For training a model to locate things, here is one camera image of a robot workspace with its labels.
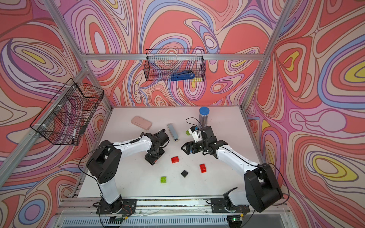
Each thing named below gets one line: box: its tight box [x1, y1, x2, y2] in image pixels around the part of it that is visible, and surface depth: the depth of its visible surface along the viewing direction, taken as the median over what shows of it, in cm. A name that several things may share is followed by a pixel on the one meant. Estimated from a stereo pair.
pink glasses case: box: [131, 115, 153, 131], surface depth 109 cm
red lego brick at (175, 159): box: [171, 155, 180, 164], surface depth 91 cm
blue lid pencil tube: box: [199, 106, 210, 127], surface depth 93 cm
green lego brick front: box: [160, 176, 167, 184], surface depth 83 cm
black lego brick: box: [180, 169, 189, 179], surface depth 86 cm
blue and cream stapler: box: [166, 123, 180, 143], surface depth 101 cm
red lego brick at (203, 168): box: [199, 163, 207, 174], surface depth 88 cm
